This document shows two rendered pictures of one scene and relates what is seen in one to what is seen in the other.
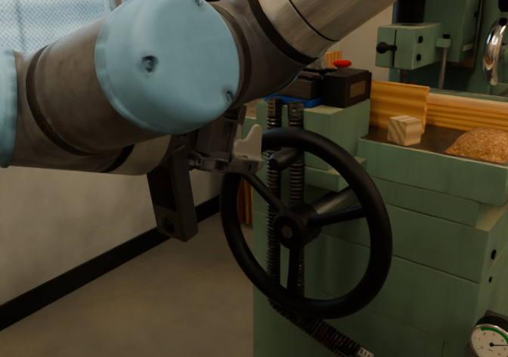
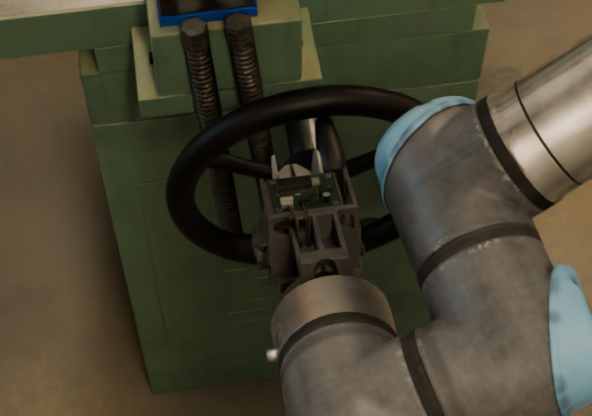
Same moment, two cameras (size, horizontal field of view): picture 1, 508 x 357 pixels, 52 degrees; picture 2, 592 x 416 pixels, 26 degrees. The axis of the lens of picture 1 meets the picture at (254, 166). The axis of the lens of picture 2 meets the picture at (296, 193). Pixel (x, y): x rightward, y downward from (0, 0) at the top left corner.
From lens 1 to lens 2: 0.87 m
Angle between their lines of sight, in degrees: 51
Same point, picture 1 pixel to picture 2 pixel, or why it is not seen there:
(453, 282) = (446, 91)
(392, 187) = (351, 26)
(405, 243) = (376, 76)
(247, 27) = (529, 217)
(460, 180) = not seen: outside the picture
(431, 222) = (412, 44)
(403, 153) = not seen: outside the picture
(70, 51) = (510, 404)
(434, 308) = not seen: hidden behind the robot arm
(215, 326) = not seen: outside the picture
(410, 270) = not seen: hidden behind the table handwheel
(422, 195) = (398, 20)
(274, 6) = (557, 189)
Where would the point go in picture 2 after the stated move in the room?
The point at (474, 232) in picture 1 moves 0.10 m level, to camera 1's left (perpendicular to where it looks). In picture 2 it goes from (471, 35) to (410, 89)
